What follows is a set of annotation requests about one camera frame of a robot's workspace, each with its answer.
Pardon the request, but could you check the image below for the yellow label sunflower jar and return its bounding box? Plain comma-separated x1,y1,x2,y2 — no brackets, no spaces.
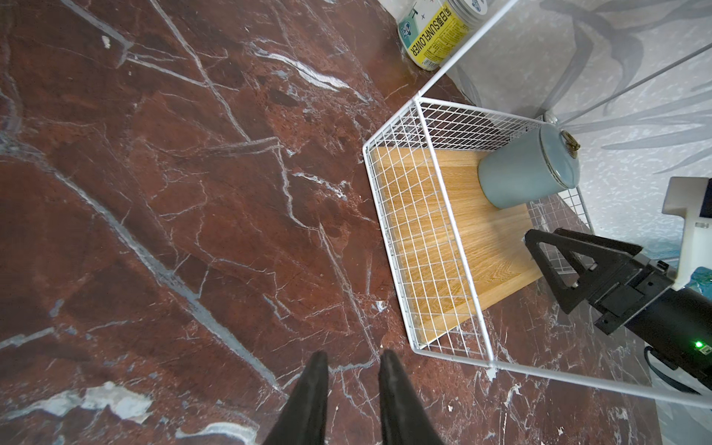
398,0,490,72

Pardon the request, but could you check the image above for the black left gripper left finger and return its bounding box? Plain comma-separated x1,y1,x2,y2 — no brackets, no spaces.
263,350,329,445

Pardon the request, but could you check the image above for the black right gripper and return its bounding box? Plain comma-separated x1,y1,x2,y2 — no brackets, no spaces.
524,228,711,389

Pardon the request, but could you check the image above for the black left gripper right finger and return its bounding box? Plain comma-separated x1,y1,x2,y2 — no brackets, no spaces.
378,350,443,444

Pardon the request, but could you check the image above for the white wire three-tier shelf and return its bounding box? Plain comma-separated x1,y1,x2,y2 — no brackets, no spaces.
363,1,711,408

